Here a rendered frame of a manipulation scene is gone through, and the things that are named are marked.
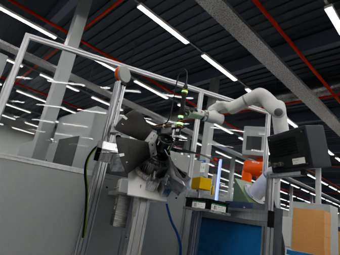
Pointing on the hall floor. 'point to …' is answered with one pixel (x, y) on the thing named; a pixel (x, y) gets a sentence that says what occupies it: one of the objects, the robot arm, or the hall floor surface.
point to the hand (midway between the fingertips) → (183, 110)
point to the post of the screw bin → (196, 233)
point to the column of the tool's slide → (97, 177)
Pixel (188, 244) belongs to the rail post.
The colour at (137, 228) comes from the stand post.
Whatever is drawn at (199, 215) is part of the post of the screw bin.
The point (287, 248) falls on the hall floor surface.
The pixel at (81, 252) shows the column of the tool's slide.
